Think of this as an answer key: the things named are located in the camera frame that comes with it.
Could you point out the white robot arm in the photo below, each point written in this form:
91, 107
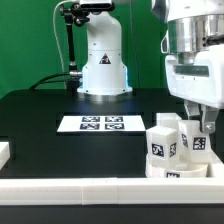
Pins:
193, 45

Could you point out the white U-shaped wall fence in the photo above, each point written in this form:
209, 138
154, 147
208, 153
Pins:
115, 190

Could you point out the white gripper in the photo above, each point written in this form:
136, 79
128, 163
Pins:
202, 82

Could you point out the white marker sheet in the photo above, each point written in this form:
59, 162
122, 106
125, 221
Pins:
128, 123

